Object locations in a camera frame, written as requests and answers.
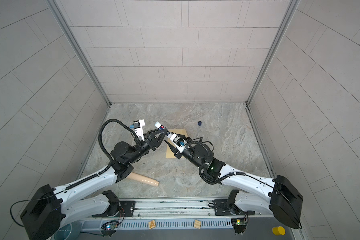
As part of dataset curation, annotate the left green circuit board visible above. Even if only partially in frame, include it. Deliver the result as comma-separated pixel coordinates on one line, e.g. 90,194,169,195
101,221,119,236

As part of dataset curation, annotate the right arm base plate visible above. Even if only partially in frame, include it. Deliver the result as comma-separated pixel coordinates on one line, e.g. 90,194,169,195
208,199,255,216

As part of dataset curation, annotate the aluminium corner post left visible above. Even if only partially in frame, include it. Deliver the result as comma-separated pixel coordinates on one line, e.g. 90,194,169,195
46,0,112,107

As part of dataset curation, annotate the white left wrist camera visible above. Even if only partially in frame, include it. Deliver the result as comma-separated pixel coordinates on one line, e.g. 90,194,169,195
130,120,146,141

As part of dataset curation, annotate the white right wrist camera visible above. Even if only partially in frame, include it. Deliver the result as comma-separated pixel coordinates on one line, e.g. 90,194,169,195
170,133,186,149

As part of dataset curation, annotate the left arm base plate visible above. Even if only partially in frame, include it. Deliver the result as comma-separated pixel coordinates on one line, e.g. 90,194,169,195
92,201,136,218

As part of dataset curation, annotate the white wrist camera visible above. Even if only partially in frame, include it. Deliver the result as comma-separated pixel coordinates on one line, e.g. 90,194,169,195
130,120,146,141
170,133,186,149

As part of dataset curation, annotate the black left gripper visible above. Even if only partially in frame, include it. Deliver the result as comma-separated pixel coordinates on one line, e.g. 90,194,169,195
125,129,166,166

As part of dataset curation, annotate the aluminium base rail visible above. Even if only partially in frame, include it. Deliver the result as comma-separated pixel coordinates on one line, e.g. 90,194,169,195
46,195,299,232

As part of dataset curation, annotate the blue glue stick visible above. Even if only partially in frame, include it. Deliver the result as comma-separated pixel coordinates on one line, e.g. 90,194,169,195
155,122,173,138

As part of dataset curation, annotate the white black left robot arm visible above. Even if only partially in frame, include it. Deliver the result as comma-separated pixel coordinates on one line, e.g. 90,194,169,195
21,127,171,240

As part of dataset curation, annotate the plain wooden block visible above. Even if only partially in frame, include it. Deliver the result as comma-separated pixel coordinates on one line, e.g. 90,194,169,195
193,220,202,229

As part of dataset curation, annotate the right green circuit board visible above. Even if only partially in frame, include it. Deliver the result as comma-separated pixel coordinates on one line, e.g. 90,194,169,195
231,218,248,234

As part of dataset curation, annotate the teal round bowl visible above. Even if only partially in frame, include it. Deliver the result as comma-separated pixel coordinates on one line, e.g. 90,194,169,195
51,222,82,240

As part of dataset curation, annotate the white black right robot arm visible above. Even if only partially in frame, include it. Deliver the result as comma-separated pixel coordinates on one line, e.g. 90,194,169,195
166,133,303,229

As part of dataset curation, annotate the beige wooden cylinder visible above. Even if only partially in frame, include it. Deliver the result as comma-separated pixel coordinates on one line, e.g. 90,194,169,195
127,172,160,187

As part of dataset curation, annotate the yellow cylinder object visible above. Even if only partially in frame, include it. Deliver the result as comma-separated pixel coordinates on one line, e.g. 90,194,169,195
272,226,286,236

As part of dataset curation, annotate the aluminium corner post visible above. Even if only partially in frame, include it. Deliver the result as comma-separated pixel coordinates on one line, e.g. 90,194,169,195
246,0,300,106
46,0,112,107

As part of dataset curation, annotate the aluminium corner post right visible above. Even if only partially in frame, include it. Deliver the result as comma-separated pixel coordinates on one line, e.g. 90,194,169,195
246,0,300,106

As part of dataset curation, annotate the yellow paper envelope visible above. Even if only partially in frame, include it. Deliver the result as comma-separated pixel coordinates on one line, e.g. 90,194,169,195
166,129,188,159

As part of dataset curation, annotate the wooden letter block A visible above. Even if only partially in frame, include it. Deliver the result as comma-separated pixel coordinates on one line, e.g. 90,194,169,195
149,220,156,230

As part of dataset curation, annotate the green circuit board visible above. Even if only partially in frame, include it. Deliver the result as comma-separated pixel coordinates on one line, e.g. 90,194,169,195
231,218,248,234
101,221,119,236

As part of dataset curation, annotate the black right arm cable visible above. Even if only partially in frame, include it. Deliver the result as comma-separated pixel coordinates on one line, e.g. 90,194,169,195
185,137,303,230

